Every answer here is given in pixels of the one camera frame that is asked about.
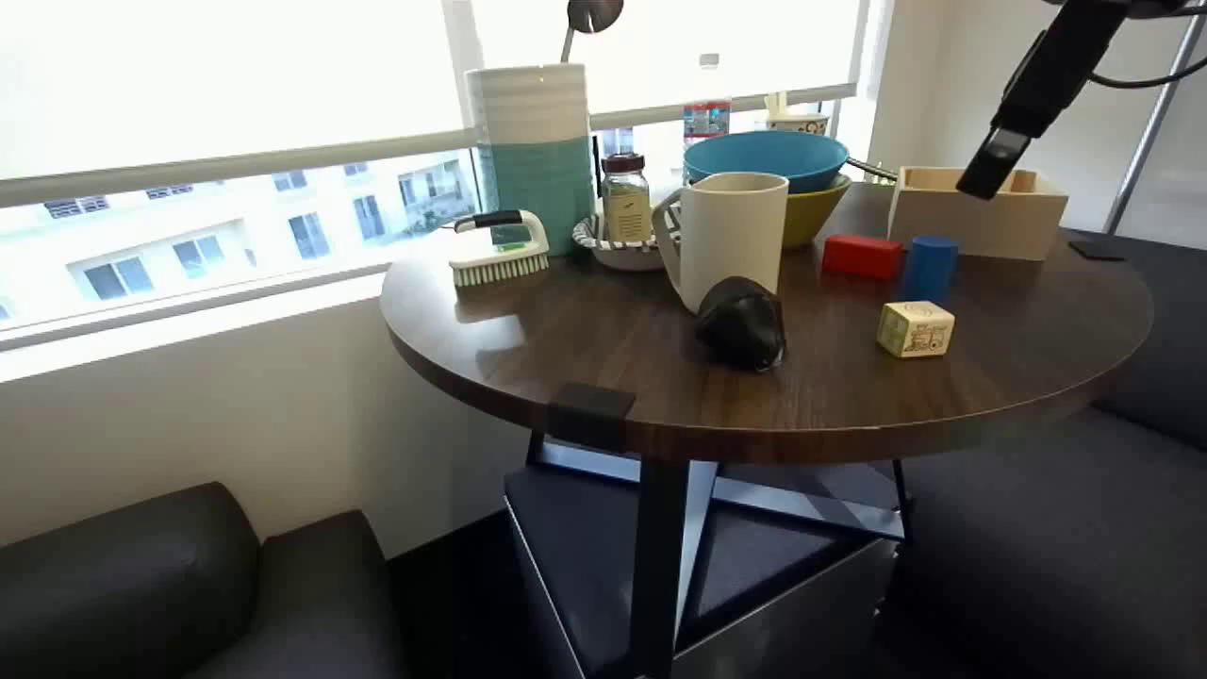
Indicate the white mug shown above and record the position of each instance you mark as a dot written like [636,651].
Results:
[732,240]

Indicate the black leather sofa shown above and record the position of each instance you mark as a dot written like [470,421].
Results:
[163,599]

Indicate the wide white roller blind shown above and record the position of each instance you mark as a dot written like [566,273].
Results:
[227,77]

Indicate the red block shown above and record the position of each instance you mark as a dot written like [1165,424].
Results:
[863,257]

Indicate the black tape patch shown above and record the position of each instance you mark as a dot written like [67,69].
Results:
[592,407]

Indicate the cream printed cube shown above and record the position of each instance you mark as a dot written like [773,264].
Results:
[916,329]

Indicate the glass jar with dark lid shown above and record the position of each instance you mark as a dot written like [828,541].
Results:
[624,197]

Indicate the grey metal pole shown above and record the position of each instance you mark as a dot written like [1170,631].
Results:
[1155,118]

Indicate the black round object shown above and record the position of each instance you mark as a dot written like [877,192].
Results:
[742,327]

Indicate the blue cylinder block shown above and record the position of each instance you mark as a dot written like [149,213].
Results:
[928,269]

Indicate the white and teal canister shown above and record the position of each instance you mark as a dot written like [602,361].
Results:
[532,152]

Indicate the light wooden box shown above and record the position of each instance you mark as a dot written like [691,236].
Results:
[984,229]

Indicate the narrow white roller blind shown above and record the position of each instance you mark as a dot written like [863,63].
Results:
[666,44]

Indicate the dark grey sofa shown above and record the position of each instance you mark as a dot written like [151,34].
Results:
[1082,531]

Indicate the blue printed carton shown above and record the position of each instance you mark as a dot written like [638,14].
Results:
[707,121]

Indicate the blue bowl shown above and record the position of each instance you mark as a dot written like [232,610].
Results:
[766,156]

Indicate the small white dish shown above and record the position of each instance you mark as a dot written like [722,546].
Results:
[622,255]

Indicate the metal ladle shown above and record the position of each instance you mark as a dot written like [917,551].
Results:
[592,18]

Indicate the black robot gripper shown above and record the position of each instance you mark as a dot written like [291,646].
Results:
[1096,9]

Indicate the yellow-green bowl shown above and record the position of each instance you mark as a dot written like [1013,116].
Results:
[812,213]

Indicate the black table pedestal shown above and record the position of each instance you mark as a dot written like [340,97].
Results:
[659,567]

